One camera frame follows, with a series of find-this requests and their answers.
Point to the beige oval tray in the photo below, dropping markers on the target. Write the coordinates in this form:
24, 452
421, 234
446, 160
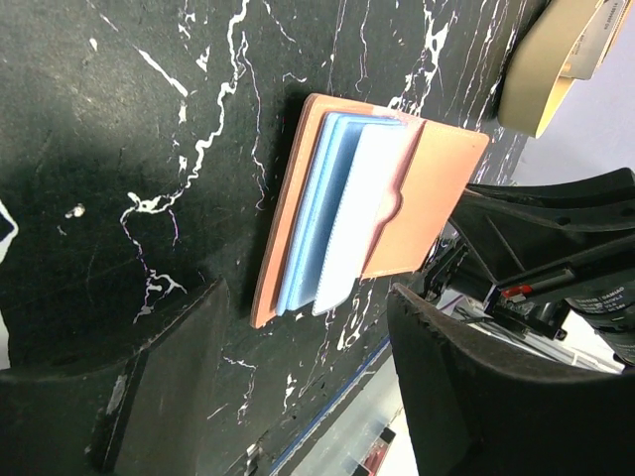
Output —
534, 86

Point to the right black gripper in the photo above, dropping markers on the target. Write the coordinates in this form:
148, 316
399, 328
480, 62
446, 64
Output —
514, 231

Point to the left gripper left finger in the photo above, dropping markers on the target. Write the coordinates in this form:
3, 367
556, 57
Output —
131, 402

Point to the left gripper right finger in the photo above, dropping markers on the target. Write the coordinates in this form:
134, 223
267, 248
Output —
476, 405

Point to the stack of credit cards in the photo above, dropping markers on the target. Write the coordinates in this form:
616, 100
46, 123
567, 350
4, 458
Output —
593, 45

